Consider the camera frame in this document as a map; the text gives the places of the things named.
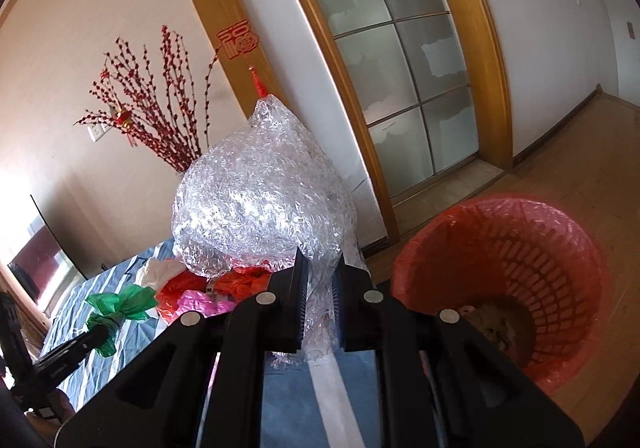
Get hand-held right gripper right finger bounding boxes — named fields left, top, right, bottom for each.
left=332, top=255, right=586, bottom=448

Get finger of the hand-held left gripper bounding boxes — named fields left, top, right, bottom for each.
left=0, top=292, right=32, bottom=385
left=15, top=324, right=110, bottom=391

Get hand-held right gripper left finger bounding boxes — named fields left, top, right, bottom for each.
left=57, top=248, right=311, bottom=448

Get orange plastic bag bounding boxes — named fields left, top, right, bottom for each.
left=214, top=267, right=275, bottom=303

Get green plastic bag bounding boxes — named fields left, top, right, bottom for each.
left=85, top=285, right=160, bottom=359

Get pink plastic bag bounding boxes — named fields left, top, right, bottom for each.
left=177, top=290, right=237, bottom=319

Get red plastic bag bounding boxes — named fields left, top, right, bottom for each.
left=154, top=273, right=213, bottom=320

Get white plastic bag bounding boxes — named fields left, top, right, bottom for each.
left=136, top=257, right=190, bottom=295

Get large clear bubble wrap bundle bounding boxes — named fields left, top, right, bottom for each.
left=171, top=95, right=373, bottom=369

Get red translucent bin liner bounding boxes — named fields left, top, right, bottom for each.
left=390, top=192, right=615, bottom=393

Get red plastic trash basket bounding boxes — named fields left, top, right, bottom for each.
left=391, top=193, right=612, bottom=391

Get person's left hand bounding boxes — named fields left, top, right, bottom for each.
left=27, top=390, right=78, bottom=448

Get flat screen television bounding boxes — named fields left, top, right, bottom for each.
left=7, top=194, right=89, bottom=305

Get blue white striped sheet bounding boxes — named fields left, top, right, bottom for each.
left=37, top=238, right=441, bottom=448

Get crumpled brown paper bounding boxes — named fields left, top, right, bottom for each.
left=465, top=303, right=522, bottom=355

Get glass vase red branches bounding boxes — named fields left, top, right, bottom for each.
left=74, top=24, right=222, bottom=175

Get small red lantern ornament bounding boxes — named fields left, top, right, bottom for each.
left=112, top=109, right=139, bottom=149

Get wood framed glass door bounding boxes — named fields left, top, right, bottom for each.
left=262, top=0, right=516, bottom=248

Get red hanging knot ornament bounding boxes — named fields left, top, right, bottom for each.
left=215, top=17, right=272, bottom=100

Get white door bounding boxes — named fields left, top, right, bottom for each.
left=586, top=0, right=640, bottom=100

